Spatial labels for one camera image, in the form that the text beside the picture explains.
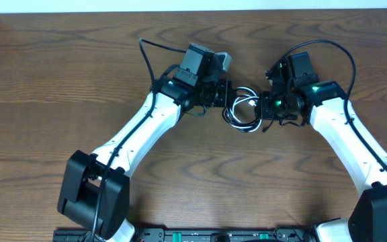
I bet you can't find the black USB cable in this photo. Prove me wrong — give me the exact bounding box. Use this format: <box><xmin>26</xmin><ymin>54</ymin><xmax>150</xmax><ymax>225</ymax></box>
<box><xmin>222</xmin><ymin>86</ymin><xmax>265</xmax><ymax>133</ymax></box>

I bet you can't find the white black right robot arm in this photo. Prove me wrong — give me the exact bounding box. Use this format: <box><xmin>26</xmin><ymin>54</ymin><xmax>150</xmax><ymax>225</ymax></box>
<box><xmin>255</xmin><ymin>52</ymin><xmax>387</xmax><ymax>241</ymax></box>

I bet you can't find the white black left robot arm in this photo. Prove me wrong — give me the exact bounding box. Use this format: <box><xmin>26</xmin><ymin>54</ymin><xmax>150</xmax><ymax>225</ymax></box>
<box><xmin>57</xmin><ymin>43</ymin><xmax>231</xmax><ymax>241</ymax></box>

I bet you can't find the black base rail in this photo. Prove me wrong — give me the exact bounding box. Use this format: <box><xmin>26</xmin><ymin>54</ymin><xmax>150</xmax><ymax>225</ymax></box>
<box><xmin>52</xmin><ymin>225</ymin><xmax>318</xmax><ymax>242</ymax></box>

